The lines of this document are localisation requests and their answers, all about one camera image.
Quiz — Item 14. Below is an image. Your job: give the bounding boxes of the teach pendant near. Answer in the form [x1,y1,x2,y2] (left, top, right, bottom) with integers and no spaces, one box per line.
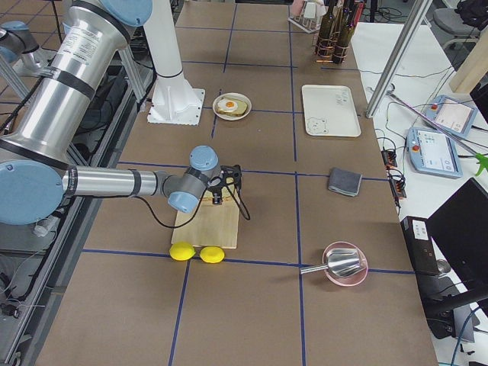
[406,127,463,178]

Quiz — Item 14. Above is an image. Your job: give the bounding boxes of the yellow lemon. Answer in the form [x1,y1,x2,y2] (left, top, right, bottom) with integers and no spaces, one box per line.
[169,242,196,262]
[200,246,225,264]

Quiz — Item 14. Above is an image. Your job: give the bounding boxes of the white pedestal column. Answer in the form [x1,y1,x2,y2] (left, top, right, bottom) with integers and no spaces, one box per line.
[144,1,205,126]

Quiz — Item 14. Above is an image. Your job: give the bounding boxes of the metal scoop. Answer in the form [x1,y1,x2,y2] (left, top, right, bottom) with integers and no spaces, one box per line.
[300,248,365,278]

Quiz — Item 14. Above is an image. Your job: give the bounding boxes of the teach pendant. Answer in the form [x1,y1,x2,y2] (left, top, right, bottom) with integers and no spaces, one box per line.
[425,95,478,138]
[406,127,463,178]

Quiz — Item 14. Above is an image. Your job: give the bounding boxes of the yellow lemon left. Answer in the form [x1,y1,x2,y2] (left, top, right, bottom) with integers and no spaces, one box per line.
[169,242,196,262]

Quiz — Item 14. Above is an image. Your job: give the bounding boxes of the cream rectangular tray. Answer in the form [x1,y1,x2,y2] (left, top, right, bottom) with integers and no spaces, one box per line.
[301,85,361,138]

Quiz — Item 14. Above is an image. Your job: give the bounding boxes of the teach pendant far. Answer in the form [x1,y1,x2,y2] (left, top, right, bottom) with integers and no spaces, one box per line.
[425,95,478,138]

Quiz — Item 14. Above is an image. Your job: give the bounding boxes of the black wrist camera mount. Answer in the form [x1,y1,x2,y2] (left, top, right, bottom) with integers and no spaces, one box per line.
[219,165,242,191]

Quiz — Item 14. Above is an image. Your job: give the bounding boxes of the bottom toast slice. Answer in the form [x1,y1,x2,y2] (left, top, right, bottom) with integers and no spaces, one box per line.
[217,98,248,117]

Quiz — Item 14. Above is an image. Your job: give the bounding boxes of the fried egg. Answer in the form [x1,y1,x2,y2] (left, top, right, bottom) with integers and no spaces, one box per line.
[217,98,239,114]

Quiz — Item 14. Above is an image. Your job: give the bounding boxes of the brown wine bottle front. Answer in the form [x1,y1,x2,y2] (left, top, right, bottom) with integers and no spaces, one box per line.
[332,0,355,64]

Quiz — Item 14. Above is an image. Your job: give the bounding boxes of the bread slice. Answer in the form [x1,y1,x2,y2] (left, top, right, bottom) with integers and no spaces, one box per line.
[202,189,233,205]

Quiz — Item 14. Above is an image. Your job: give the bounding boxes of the white round plate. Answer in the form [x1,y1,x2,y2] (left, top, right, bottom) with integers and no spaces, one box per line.
[212,92,252,121]

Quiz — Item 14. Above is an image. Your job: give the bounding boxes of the brown wine bottle back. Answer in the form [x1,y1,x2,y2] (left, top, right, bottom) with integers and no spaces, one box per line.
[315,0,336,56]

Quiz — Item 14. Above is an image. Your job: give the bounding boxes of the wooden cutting board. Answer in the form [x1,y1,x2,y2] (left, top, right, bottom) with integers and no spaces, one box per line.
[171,185,240,249]

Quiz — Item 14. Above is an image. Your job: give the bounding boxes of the black monitor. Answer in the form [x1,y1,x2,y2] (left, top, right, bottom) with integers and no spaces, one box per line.
[427,178,487,284]

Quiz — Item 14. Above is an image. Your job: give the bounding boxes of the black computer box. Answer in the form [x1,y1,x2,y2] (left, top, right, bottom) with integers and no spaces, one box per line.
[400,216,440,276]

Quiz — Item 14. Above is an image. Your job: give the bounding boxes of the brown wine bottle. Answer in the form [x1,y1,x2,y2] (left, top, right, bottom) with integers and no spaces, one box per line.
[315,0,336,56]
[332,0,355,64]

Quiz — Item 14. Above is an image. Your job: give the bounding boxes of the yellow lemon right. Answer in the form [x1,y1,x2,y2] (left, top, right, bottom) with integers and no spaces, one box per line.
[200,246,225,264]

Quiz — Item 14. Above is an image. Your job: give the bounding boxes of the aluminium frame post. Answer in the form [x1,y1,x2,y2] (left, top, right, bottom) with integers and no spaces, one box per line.
[365,0,433,118]

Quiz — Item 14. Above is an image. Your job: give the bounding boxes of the pink bowl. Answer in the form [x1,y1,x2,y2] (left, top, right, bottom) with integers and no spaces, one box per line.
[322,241,369,287]

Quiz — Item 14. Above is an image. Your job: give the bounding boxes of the grey folded cloth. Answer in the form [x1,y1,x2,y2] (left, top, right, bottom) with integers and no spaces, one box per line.
[328,167,362,197]

